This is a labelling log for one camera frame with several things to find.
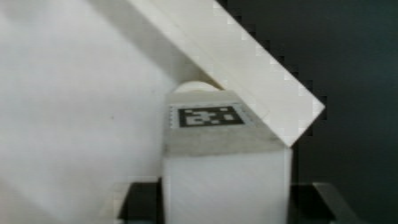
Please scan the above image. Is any white square table top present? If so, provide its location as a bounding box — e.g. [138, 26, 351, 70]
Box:
[0, 0, 323, 224]

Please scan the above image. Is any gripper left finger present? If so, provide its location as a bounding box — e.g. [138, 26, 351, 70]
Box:
[106, 182, 161, 224]

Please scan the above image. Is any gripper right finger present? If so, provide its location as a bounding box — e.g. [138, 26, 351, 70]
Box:
[289, 182, 358, 224]

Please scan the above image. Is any white table leg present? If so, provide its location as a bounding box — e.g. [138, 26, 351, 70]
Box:
[161, 81, 291, 224]

